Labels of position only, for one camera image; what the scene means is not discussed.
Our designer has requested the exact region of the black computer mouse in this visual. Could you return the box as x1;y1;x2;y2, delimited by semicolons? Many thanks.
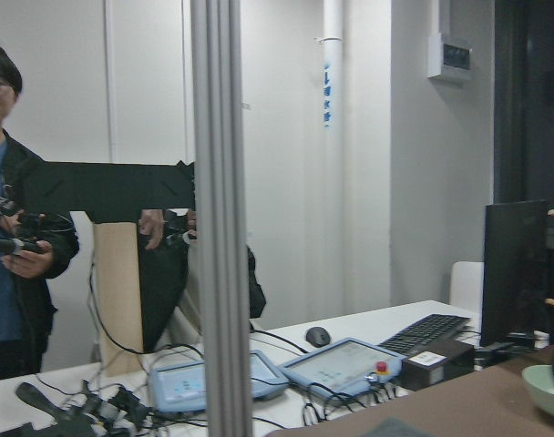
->
305;326;331;348

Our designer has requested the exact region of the cardboard box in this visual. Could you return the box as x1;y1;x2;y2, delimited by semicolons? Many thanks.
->
93;222;143;377

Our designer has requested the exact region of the blue teach pendant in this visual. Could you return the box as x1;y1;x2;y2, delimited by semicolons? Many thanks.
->
279;338;406;401
149;350;289;413

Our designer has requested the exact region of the black keyboard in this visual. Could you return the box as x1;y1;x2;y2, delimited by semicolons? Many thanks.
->
378;313;470;356

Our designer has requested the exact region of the black box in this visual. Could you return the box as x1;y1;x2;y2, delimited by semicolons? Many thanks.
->
398;339;475;391

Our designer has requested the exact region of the black computer monitor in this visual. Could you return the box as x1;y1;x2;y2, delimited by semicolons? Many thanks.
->
480;200;548;346

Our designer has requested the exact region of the person in black jacket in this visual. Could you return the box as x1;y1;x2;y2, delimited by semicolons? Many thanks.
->
0;46;79;380

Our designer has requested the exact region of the green ceramic bowl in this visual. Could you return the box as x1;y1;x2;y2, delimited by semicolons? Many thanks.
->
522;364;554;417

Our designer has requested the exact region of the aluminium frame post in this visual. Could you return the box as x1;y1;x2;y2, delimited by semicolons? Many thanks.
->
191;1;252;436

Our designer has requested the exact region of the black teleoperation handle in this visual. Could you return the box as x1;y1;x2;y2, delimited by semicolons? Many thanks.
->
15;382;150;436

